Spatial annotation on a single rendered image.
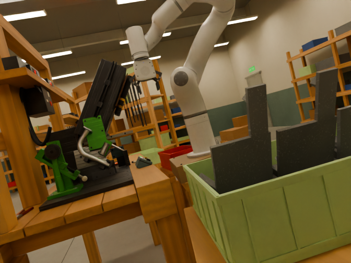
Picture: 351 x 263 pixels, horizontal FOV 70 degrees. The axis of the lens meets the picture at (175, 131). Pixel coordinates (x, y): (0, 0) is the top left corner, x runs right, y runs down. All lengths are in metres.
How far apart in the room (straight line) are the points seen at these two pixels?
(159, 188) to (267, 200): 0.58
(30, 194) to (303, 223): 1.25
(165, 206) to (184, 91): 0.51
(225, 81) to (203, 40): 10.59
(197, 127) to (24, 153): 0.87
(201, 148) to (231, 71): 10.87
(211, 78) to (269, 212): 11.13
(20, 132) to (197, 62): 0.95
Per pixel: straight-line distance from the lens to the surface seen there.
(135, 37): 1.31
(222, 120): 11.51
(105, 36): 9.21
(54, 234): 1.18
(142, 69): 1.27
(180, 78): 1.12
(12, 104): 1.49
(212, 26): 1.24
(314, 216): 0.59
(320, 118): 0.68
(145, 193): 1.03
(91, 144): 1.63
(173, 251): 1.13
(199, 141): 1.19
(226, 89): 11.73
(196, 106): 1.18
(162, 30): 1.32
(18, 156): 1.47
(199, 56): 1.22
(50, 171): 10.63
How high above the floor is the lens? 1.12
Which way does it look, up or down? 2 degrees down
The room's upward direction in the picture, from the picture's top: 14 degrees counter-clockwise
